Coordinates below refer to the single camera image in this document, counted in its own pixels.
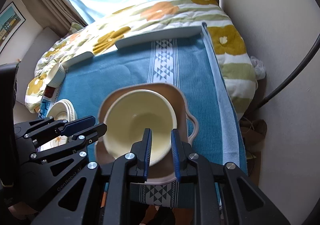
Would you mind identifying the cream yellow bowl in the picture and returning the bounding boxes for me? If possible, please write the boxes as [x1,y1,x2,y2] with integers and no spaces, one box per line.
[103,89,177,166]

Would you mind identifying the white cream bowl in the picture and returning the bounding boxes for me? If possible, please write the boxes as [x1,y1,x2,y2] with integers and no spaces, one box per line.
[47,63,66,88]

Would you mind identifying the white duck cartoon plate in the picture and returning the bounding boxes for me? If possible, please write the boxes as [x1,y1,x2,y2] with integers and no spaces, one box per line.
[39,99,78,151]

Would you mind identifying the grey padded headboard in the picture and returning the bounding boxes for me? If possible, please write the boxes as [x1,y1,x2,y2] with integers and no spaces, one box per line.
[16,27,60,104]

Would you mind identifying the framed houses picture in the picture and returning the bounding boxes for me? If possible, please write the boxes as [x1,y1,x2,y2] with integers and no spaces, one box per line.
[0,1,25,53]

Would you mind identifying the beige curtain left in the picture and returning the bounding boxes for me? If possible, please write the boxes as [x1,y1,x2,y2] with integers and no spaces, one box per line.
[21,0,87,37]

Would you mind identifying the floral striped quilt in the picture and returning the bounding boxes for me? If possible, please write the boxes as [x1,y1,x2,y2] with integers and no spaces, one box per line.
[22,0,258,118]

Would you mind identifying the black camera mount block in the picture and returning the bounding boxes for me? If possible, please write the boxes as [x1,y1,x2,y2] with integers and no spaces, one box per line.
[1,63,19,187]

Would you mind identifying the black curved cable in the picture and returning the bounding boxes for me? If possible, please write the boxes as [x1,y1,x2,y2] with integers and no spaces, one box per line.
[254,40,320,111]

